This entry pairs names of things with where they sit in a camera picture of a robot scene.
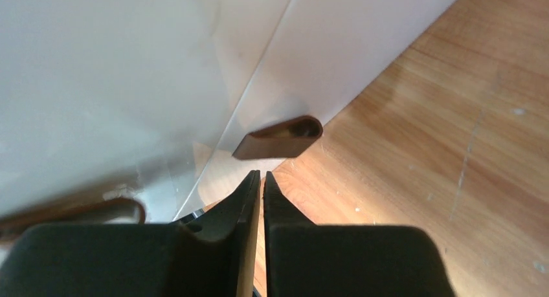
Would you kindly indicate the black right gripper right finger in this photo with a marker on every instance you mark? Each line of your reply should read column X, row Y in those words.
column 306, row 259

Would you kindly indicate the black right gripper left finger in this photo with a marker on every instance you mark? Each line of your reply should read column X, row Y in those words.
column 212, row 255

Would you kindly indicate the brown drawer handle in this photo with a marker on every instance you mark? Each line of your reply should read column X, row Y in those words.
column 106, row 211
column 287, row 139

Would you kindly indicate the brown bottom drawer handle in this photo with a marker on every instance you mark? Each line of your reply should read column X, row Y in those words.
column 287, row 139

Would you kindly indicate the white drawer organizer box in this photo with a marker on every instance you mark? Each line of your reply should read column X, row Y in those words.
column 151, row 97

